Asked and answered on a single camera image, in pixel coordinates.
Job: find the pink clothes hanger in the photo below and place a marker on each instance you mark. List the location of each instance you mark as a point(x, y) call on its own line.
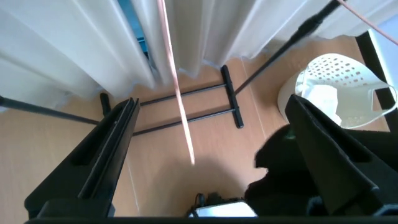
point(177, 90)
point(370, 23)

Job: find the white laundry basket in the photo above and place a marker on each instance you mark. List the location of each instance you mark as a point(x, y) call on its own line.
point(335, 68)

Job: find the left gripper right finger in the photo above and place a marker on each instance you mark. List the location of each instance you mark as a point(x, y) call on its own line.
point(335, 168)

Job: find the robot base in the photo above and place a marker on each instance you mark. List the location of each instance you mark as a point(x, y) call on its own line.
point(224, 210)

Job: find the black clothes rack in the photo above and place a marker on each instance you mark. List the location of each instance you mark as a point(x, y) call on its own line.
point(231, 93)

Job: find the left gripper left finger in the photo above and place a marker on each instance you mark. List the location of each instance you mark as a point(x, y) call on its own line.
point(93, 168)

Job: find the white curtain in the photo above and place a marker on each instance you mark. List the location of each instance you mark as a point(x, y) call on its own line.
point(62, 46)

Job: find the black garment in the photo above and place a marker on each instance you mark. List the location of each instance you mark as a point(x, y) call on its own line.
point(280, 174)

